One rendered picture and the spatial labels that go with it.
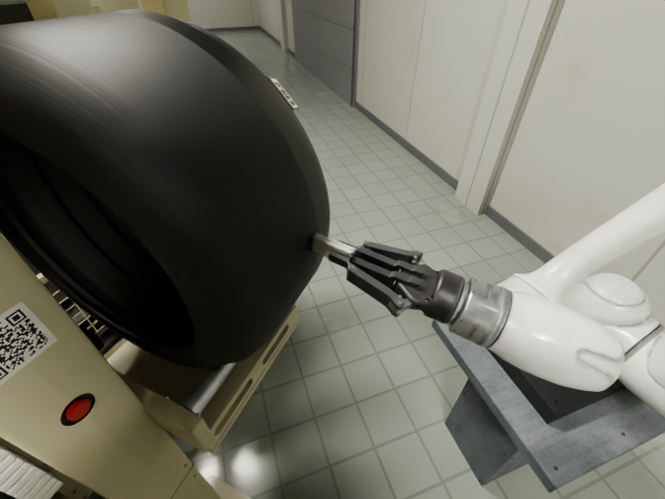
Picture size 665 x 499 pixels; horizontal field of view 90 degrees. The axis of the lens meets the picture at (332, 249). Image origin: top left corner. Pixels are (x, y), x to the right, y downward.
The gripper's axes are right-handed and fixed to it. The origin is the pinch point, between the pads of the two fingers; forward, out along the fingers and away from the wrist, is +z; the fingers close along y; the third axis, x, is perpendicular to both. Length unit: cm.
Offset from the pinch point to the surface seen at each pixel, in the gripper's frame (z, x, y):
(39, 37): 32.4, -24.5, 12.0
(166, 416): 15.8, 27.1, 26.2
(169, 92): 19.3, -21.4, 8.4
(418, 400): -41, 115, -44
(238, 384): 10.7, 34.9, 13.5
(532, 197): -72, 76, -194
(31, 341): 24.9, 2.5, 30.9
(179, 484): 16, 60, 31
